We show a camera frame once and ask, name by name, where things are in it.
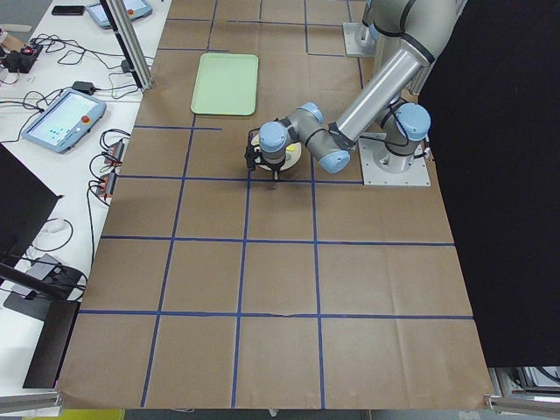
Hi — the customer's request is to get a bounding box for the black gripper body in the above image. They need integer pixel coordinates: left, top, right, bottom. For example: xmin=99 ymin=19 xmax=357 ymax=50
xmin=244 ymin=143 xmax=284 ymax=172

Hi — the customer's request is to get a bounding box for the white round plate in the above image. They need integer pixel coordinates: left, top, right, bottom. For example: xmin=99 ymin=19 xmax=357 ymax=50
xmin=250 ymin=134 xmax=302 ymax=172

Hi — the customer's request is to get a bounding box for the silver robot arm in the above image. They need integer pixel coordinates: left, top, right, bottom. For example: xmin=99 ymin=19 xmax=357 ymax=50
xmin=244 ymin=0 xmax=457 ymax=179

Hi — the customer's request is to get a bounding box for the light green tray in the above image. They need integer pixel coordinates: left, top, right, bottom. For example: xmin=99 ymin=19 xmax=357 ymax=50
xmin=191 ymin=52 xmax=259 ymax=116

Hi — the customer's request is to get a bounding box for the black power adapter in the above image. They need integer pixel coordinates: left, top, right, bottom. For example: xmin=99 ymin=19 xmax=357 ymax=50
xmin=72 ymin=80 xmax=96 ymax=95

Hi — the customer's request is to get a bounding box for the far teach pendant tablet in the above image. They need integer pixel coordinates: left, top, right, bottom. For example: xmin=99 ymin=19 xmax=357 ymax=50
xmin=85 ymin=0 xmax=154 ymax=30

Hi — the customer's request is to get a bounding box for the teach pendant tablet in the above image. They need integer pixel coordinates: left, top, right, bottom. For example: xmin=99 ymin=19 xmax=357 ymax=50
xmin=22 ymin=88 xmax=107 ymax=153
xmin=85 ymin=0 xmax=154 ymax=30

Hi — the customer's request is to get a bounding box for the near teach pendant tablet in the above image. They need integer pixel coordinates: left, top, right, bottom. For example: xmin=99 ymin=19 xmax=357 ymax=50
xmin=22 ymin=88 xmax=107 ymax=153

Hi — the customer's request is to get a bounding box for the black monitor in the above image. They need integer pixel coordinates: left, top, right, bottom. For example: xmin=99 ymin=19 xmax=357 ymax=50
xmin=1 ymin=146 xmax=82 ymax=389

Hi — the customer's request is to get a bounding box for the black curtain panel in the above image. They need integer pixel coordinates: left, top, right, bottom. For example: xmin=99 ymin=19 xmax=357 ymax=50
xmin=420 ymin=1 xmax=559 ymax=367

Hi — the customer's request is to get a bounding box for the black smartphone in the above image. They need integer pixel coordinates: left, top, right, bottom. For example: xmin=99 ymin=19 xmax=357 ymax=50
xmin=52 ymin=4 xmax=85 ymax=17

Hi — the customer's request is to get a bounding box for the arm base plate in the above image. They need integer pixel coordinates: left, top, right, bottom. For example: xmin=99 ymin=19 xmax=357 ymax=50
xmin=342 ymin=22 xmax=379 ymax=58
xmin=358 ymin=138 xmax=431 ymax=187

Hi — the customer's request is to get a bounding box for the aluminium frame post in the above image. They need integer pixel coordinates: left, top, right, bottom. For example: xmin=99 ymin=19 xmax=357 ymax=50
xmin=100 ymin=0 xmax=154 ymax=91

